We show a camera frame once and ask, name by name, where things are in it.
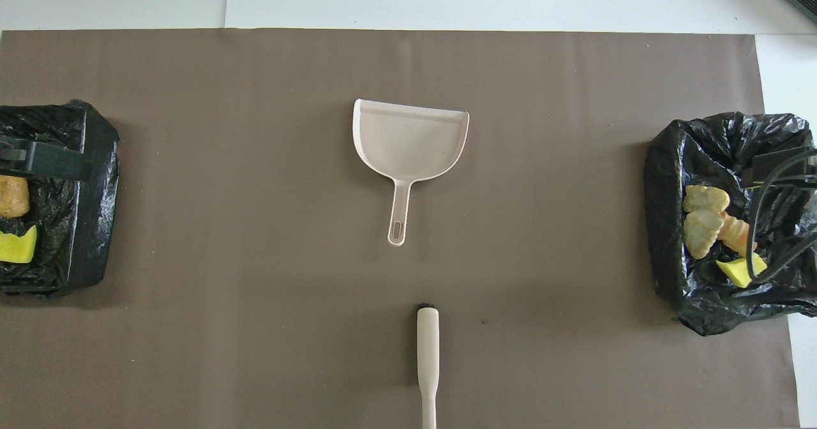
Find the green and yellow sponge piece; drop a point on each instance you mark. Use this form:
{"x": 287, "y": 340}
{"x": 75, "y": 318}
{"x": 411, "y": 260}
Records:
{"x": 737, "y": 272}

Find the brown cork-like roll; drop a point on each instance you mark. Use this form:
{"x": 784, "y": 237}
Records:
{"x": 13, "y": 196}

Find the open black trash bag bin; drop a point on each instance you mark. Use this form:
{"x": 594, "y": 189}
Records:
{"x": 715, "y": 161}

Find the brown paper table mat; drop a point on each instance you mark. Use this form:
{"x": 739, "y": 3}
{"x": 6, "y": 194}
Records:
{"x": 191, "y": 352}

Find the orange croissant piece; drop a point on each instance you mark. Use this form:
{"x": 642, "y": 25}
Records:
{"x": 737, "y": 231}

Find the pale bread chunk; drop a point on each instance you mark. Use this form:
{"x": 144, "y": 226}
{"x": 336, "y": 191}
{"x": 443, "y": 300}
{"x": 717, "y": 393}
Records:
{"x": 701, "y": 232}
{"x": 705, "y": 198}

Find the pink plastic dustpan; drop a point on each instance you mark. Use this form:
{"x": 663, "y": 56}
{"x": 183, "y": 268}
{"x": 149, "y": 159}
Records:
{"x": 408, "y": 138}

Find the flat black trash bag bin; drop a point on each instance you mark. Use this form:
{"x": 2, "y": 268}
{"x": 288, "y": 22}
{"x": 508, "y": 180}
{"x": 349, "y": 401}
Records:
{"x": 76, "y": 225}

